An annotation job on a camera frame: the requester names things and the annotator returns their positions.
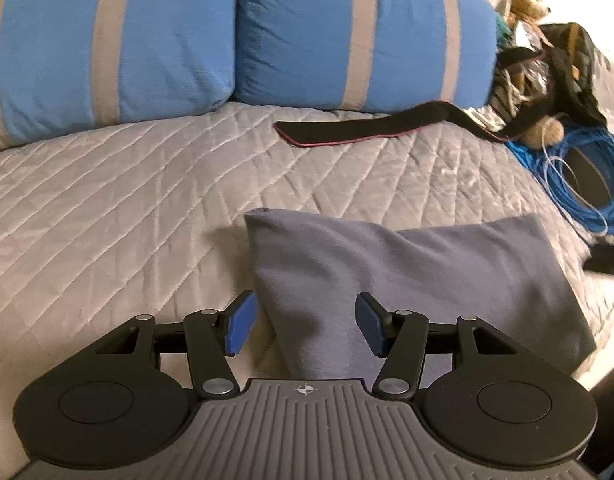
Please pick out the blue pillow with grey stripes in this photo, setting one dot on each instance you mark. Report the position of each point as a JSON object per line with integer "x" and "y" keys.
{"x": 162, "y": 35}
{"x": 402, "y": 35}

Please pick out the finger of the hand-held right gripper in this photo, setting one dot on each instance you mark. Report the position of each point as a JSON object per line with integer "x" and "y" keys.
{"x": 609, "y": 266}

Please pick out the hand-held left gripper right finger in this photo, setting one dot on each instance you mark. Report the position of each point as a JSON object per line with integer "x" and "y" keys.
{"x": 371, "y": 325}

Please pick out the brown plush toy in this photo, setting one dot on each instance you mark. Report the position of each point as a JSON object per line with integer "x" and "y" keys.
{"x": 544, "y": 132}

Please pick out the clear plastic bag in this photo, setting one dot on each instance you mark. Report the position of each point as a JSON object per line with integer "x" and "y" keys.
{"x": 534, "y": 72}

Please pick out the black bag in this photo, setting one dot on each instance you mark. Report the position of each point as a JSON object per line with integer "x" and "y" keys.
{"x": 582, "y": 75}

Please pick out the brown teddy bear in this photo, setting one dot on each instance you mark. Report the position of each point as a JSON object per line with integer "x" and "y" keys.
{"x": 522, "y": 0}

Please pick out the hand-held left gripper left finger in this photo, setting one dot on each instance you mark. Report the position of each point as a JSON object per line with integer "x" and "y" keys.
{"x": 241, "y": 325}

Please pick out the grey sweatpants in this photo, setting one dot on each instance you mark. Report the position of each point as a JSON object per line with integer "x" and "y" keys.
{"x": 387, "y": 270}

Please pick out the white cloth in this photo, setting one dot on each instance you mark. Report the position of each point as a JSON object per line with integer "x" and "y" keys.
{"x": 487, "y": 117}

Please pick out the cream quilted bedspread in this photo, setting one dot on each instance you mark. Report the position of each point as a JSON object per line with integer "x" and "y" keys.
{"x": 137, "y": 200}

